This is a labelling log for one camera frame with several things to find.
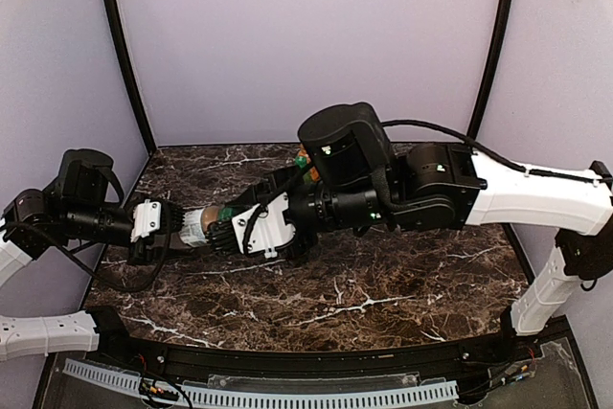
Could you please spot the left black frame post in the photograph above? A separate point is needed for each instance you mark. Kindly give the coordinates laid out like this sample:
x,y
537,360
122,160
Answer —
x,y
116,28

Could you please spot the right black frame post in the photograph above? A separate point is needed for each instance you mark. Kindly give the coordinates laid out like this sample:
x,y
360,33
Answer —
x,y
490,68

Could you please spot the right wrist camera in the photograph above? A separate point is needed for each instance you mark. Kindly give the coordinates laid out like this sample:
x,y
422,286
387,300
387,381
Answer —
x,y
270,234

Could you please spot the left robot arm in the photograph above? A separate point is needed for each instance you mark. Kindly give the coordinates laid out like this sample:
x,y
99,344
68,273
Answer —
x,y
83,206

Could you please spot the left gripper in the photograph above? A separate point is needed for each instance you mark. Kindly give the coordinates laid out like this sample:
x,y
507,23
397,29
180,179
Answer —
x,y
153,243

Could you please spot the coffee latte bottle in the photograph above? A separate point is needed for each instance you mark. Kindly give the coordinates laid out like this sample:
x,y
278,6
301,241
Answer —
x,y
195,225

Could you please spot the green bottle cap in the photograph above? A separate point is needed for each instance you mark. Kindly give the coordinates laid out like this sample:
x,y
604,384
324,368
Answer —
x,y
226,213

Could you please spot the black frame post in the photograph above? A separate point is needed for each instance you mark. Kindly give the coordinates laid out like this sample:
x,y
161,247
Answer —
x,y
490,68
116,28

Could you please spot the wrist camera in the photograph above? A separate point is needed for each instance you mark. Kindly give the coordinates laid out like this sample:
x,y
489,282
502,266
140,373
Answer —
x,y
270,234
152,217

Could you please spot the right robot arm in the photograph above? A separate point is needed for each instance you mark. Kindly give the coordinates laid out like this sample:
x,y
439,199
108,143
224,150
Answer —
x,y
353,179

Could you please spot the white slotted cable duct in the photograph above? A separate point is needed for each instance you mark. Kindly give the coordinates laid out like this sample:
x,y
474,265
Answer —
x,y
226,391

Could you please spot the black front rail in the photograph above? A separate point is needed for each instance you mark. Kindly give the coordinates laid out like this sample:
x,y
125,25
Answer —
x,y
463,359

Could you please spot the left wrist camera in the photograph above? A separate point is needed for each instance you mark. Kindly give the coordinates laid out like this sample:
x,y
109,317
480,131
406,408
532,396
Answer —
x,y
152,217

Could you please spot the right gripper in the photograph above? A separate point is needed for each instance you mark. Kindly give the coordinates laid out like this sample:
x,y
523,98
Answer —
x,y
267,184

